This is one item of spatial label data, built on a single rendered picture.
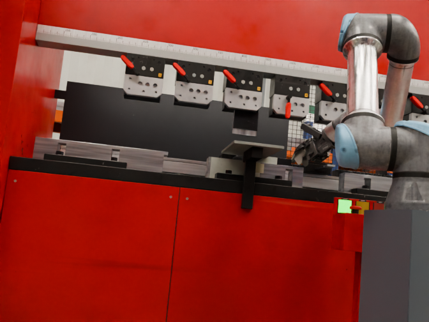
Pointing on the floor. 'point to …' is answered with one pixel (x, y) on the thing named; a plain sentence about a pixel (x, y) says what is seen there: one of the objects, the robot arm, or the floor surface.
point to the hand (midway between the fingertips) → (293, 158)
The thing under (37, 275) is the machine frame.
